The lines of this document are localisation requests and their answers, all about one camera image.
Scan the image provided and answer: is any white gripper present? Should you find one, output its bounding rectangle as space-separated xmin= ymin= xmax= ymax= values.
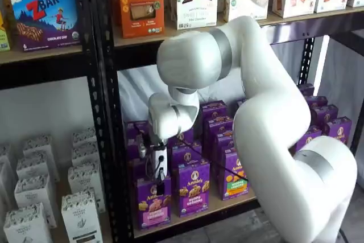
xmin=152 ymin=143 xmax=169 ymax=196

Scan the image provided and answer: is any purple Annie's box pink patch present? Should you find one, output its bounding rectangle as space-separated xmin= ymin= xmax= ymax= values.
xmin=135 ymin=174 xmax=172 ymax=232

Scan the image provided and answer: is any purple Annie's bunny grahams box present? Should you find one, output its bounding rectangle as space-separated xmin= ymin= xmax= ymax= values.
xmin=177 ymin=159 xmax=211 ymax=219

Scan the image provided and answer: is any black metal shelf rack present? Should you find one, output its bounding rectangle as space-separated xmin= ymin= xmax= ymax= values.
xmin=89 ymin=0 xmax=364 ymax=243
xmin=0 ymin=0 xmax=114 ymax=243

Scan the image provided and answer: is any purple Annie's box green patch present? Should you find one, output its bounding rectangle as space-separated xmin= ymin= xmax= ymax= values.
xmin=218 ymin=146 xmax=250 ymax=201

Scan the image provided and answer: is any white organic pantry box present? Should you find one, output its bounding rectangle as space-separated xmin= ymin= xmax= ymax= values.
xmin=61 ymin=188 xmax=104 ymax=243
xmin=22 ymin=134 xmax=55 ymax=160
xmin=67 ymin=163 xmax=106 ymax=214
xmin=13 ymin=174 xmax=58 ymax=229
xmin=0 ymin=163 xmax=18 ymax=207
xmin=3 ymin=202 xmax=54 ymax=243
xmin=71 ymin=141 xmax=101 ymax=170
xmin=0 ymin=143 xmax=14 ymax=170
xmin=15 ymin=151 xmax=60 ymax=183
xmin=71 ymin=127 xmax=98 ymax=149

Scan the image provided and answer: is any white mint chocolate box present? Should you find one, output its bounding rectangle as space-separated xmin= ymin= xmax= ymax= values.
xmin=175 ymin=0 xmax=220 ymax=31

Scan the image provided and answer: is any orange snack box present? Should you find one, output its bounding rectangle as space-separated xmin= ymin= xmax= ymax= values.
xmin=116 ymin=0 xmax=166 ymax=40

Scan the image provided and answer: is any blue Z Bar box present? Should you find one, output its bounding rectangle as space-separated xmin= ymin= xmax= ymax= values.
xmin=8 ymin=0 xmax=81 ymax=53

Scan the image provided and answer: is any yellow green box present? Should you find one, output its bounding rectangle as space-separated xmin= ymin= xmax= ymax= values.
xmin=0 ymin=9 xmax=11 ymax=53

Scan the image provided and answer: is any white backdrop sheet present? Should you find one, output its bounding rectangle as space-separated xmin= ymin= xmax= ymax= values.
xmin=117 ymin=31 xmax=364 ymax=147

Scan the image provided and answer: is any thick black looped cable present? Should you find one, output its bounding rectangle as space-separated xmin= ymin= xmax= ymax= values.
xmin=144 ymin=143 xmax=167 ymax=182

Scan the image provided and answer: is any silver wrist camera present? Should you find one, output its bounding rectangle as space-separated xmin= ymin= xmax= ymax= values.
xmin=135 ymin=133 xmax=148 ymax=159

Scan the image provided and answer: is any thin black cable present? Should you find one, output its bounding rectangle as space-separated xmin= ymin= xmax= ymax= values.
xmin=167 ymin=133 xmax=250 ymax=183

